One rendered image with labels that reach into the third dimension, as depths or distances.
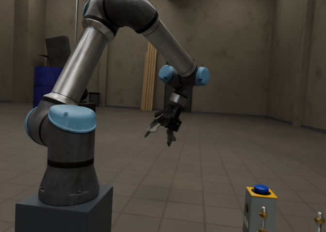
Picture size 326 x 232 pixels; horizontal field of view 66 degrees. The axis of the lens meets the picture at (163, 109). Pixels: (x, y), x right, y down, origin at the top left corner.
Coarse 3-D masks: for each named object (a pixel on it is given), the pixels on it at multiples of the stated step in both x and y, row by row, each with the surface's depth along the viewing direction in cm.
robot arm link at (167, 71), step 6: (168, 66) 107; (162, 72) 108; (168, 72) 106; (174, 72) 106; (162, 78) 107; (168, 78) 106; (174, 78) 106; (168, 84) 111; (174, 84) 108; (180, 84) 106
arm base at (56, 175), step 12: (48, 168) 62; (60, 168) 61; (72, 168) 61; (84, 168) 63; (48, 180) 61; (60, 180) 60; (72, 180) 61; (84, 180) 62; (96, 180) 67; (48, 192) 60; (60, 192) 60; (72, 192) 60; (84, 192) 62; (96, 192) 65; (60, 204) 59; (72, 204) 60
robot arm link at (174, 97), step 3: (174, 93) 116; (171, 96) 117; (174, 96) 115; (177, 96) 115; (180, 96) 115; (171, 99) 116; (174, 99) 115; (177, 99) 115; (180, 99) 115; (183, 99) 115; (186, 99) 117; (174, 102) 115; (177, 102) 115; (180, 102) 115; (183, 102) 116; (180, 105) 116; (183, 105) 117
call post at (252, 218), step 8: (248, 192) 73; (248, 200) 72; (256, 200) 69; (264, 200) 69; (272, 200) 69; (248, 208) 72; (256, 208) 70; (272, 208) 69; (248, 216) 71; (256, 216) 70; (272, 216) 69; (248, 224) 71; (256, 224) 70; (272, 224) 69
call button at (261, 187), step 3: (255, 186) 72; (258, 186) 72; (261, 186) 72; (264, 186) 73; (255, 189) 72; (258, 189) 71; (261, 189) 71; (264, 189) 71; (267, 189) 71; (258, 192) 72; (261, 192) 71; (264, 192) 71
